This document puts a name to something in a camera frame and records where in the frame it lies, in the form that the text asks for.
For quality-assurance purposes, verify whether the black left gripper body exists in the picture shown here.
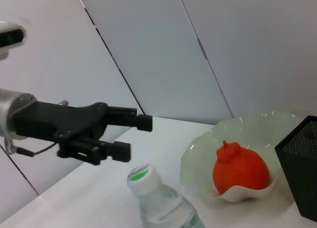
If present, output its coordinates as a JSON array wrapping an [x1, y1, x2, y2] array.
[[13, 101, 108, 144]]

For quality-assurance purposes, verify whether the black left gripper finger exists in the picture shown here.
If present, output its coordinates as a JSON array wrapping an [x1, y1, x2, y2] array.
[[106, 106, 153, 132], [57, 138, 131, 166]]

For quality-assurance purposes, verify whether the clear green-label water bottle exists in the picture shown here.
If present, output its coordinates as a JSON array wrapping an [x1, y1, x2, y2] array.
[[126, 163, 206, 228]]

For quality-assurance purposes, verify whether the green glass fruit plate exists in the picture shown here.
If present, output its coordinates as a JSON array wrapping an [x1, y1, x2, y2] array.
[[180, 110, 305, 203]]

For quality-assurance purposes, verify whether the black mesh pen holder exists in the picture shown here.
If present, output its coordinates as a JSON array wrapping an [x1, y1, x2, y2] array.
[[274, 115, 317, 223]]

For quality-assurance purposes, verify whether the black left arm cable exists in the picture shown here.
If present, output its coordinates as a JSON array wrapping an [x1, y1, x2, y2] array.
[[3, 137, 60, 157]]

